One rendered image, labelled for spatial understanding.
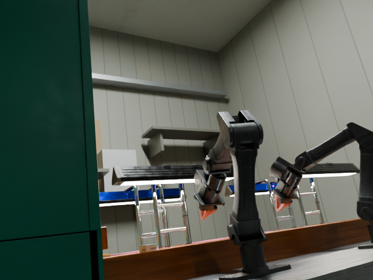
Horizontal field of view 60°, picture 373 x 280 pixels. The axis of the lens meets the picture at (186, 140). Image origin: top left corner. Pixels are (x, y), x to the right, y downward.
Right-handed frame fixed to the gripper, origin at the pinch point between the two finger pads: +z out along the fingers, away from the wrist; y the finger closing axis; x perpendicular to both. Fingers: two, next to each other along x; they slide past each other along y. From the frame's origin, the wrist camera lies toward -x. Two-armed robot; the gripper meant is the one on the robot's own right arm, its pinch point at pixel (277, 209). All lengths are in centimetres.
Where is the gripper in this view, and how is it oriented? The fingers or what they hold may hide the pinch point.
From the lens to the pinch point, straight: 151.2
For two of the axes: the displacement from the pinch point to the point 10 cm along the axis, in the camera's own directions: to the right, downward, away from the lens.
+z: -2.7, 8.6, 4.3
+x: 4.1, 5.1, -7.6
